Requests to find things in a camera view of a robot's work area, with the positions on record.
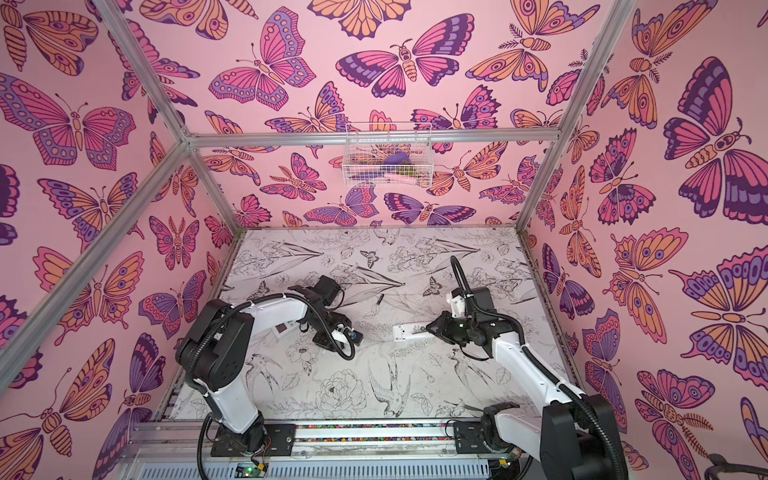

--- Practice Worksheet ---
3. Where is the white remote control green sticker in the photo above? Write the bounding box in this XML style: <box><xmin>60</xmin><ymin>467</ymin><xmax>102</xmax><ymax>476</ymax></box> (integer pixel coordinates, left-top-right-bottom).
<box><xmin>392</xmin><ymin>323</ymin><xmax>433</xmax><ymax>342</ymax></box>

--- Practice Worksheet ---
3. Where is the white remote control with display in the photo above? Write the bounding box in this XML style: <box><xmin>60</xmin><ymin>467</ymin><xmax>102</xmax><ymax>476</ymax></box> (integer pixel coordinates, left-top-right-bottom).
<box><xmin>273</xmin><ymin>321</ymin><xmax>300</xmax><ymax>337</ymax></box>

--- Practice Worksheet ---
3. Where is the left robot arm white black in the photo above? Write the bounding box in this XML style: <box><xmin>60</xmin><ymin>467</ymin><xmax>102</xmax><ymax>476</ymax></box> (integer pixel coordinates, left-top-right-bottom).
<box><xmin>176</xmin><ymin>276</ymin><xmax>363</xmax><ymax>453</ymax></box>

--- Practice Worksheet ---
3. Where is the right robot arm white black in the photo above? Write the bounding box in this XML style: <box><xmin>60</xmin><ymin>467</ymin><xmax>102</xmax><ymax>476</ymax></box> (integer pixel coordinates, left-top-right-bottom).
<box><xmin>426</xmin><ymin>257</ymin><xmax>629</xmax><ymax>479</ymax></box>

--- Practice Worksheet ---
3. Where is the purple item in basket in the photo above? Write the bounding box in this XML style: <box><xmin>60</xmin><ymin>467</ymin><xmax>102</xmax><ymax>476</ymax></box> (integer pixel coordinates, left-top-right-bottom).
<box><xmin>382</xmin><ymin>151</ymin><xmax>411</xmax><ymax>169</ymax></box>

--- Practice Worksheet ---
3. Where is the green circuit board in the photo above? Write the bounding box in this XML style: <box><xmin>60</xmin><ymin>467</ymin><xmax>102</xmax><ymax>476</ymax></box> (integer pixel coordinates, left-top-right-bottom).
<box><xmin>234</xmin><ymin>462</ymin><xmax>268</xmax><ymax>479</ymax></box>

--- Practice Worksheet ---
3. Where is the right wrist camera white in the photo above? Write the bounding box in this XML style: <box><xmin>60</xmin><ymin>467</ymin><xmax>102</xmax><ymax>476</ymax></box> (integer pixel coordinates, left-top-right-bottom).
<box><xmin>446</xmin><ymin>288</ymin><xmax>475</xmax><ymax>319</ymax></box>

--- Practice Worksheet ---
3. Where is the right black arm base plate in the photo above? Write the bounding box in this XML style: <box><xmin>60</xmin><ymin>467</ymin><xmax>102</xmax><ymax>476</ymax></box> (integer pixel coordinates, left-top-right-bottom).
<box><xmin>445</xmin><ymin>418</ymin><xmax>540</xmax><ymax>459</ymax></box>

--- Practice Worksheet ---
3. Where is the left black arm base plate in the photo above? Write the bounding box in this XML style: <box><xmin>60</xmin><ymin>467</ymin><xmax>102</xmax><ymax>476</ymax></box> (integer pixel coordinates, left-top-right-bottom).
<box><xmin>210</xmin><ymin>423</ymin><xmax>297</xmax><ymax>458</ymax></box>

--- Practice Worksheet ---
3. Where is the white wire basket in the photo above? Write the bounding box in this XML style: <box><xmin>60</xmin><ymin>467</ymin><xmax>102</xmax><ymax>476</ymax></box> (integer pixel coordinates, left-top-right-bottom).
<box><xmin>340</xmin><ymin>122</ymin><xmax>434</xmax><ymax>189</ymax></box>

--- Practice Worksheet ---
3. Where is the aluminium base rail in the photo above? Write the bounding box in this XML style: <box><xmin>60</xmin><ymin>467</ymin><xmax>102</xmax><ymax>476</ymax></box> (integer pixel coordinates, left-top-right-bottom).
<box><xmin>115</xmin><ymin>409</ymin><xmax>548</xmax><ymax>479</ymax></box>

